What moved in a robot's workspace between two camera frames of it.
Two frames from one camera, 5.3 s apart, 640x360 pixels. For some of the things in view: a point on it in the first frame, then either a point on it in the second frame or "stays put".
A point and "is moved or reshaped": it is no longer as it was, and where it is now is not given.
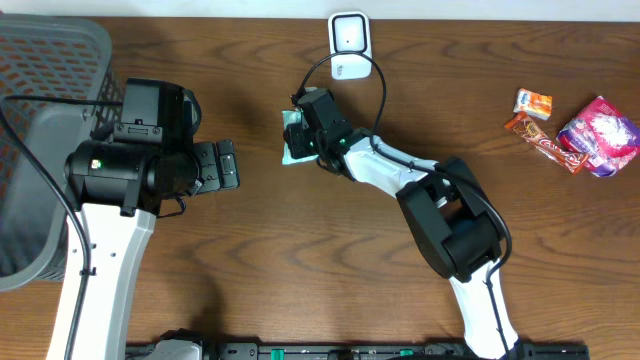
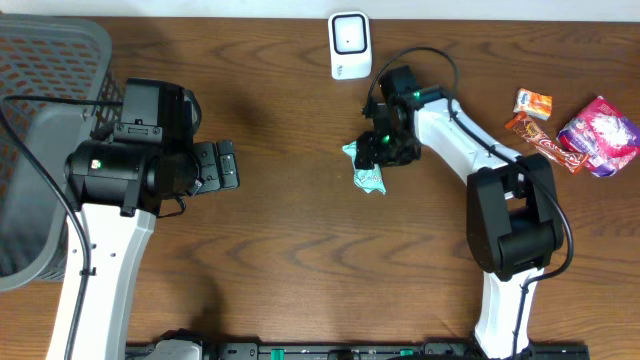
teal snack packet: (293, 117) is moved or reshaped
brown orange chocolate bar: (548, 146) stays put
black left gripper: (220, 165) stays put
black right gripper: (293, 141) → (369, 153)
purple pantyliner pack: (606, 137) stays put
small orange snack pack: (535, 104) stays put
